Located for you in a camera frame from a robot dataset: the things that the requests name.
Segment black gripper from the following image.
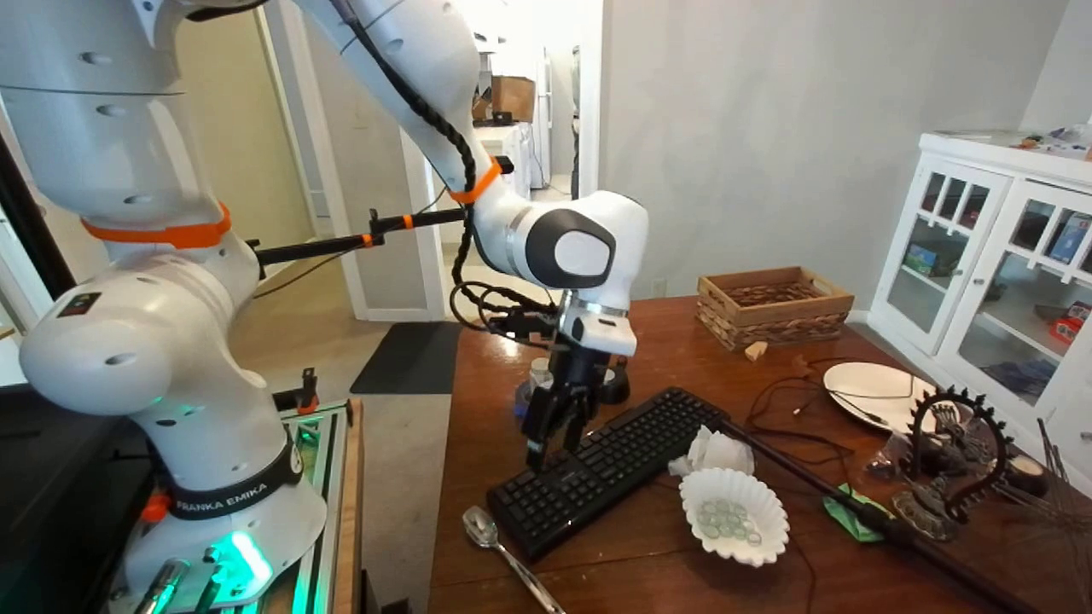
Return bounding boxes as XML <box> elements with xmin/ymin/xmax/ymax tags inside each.
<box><xmin>521</xmin><ymin>340</ymin><xmax>623</xmax><ymax>477</ymax></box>

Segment metal robot base stand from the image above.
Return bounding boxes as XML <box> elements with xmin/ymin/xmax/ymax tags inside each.
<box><xmin>106</xmin><ymin>396</ymin><xmax>368</xmax><ymax>614</ymax></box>

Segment white round plate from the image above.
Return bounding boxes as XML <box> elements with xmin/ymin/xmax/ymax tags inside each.
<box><xmin>818</xmin><ymin>359</ymin><xmax>940</xmax><ymax>436</ymax></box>

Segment small blue glass bottle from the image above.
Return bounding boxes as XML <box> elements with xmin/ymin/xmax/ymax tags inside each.
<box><xmin>511</xmin><ymin>359</ymin><xmax>558</xmax><ymax>426</ymax></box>

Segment black computer keyboard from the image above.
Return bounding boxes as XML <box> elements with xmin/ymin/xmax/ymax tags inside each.
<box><xmin>486</xmin><ymin>384</ymin><xmax>732</xmax><ymax>564</ymax></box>

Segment white crumpled paper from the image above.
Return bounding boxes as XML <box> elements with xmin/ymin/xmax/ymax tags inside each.
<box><xmin>667</xmin><ymin>424</ymin><xmax>757</xmax><ymax>482</ymax></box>

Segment black floor mat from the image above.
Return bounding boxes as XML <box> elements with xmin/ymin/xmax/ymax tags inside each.
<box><xmin>347</xmin><ymin>322</ymin><xmax>465</xmax><ymax>398</ymax></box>

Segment white scalloped bowl with beads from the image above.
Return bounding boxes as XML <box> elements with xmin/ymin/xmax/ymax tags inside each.
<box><xmin>675</xmin><ymin>464</ymin><xmax>791</xmax><ymax>571</ymax></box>

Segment wooden slatted crate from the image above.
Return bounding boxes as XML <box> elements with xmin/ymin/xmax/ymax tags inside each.
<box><xmin>694</xmin><ymin>264</ymin><xmax>856</xmax><ymax>356</ymax></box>

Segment white kitchen counter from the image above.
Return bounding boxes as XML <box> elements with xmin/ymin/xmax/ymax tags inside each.
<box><xmin>470</xmin><ymin>119</ymin><xmax>540</xmax><ymax>199</ymax></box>

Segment green flat card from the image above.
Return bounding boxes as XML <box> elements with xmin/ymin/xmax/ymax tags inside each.
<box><xmin>818</xmin><ymin>482</ymin><xmax>903</xmax><ymax>546</ymax></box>

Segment black pole with orange clips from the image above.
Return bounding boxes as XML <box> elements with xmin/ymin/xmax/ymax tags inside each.
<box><xmin>246</xmin><ymin>201</ymin><xmax>482</xmax><ymax>275</ymax></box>

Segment brown cardboard box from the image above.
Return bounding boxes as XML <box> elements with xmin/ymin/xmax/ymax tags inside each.
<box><xmin>470</xmin><ymin>71</ymin><xmax>540</xmax><ymax>131</ymax></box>

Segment black gear sculpture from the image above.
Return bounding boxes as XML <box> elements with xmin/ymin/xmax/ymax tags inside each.
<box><xmin>866</xmin><ymin>382</ymin><xmax>1016</xmax><ymax>541</ymax></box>

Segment white glass-door cabinet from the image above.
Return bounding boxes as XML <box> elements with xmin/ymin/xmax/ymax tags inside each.
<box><xmin>865</xmin><ymin>131</ymin><xmax>1092</xmax><ymax>499</ymax></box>

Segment large black box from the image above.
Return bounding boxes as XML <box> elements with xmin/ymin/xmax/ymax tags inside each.
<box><xmin>0</xmin><ymin>384</ymin><xmax>157</xmax><ymax>614</ymax></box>

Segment colourful small clutter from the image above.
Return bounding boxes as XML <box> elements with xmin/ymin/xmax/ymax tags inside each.
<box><xmin>1014</xmin><ymin>119</ymin><xmax>1092</xmax><ymax>164</ymax></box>

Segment thin black wire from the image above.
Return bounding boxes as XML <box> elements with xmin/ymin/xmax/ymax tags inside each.
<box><xmin>744</xmin><ymin>366</ymin><xmax>859</xmax><ymax>461</ymax></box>

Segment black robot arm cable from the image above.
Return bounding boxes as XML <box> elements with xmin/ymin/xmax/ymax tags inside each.
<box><xmin>326</xmin><ymin>0</ymin><xmax>565</xmax><ymax>347</ymax></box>

